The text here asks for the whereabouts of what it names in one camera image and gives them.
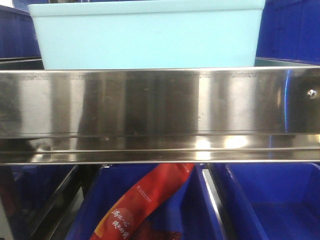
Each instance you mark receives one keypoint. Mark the light blue plastic bin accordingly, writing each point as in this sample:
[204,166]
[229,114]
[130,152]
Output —
[148,34]

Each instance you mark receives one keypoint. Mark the dark blue bin lower right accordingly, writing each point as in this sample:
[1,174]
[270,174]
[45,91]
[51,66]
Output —
[271,201]

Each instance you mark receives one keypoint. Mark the dark blue bin upper right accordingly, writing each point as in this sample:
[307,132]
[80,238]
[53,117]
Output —
[290,30]

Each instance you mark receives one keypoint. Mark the dark blue bin upper left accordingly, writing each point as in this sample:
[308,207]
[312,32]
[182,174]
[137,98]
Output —
[17,34]

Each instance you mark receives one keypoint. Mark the red snack package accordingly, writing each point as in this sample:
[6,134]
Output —
[141,200]

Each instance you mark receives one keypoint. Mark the stainless steel shelf rail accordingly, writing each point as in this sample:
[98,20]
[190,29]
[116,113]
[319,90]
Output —
[209,115]

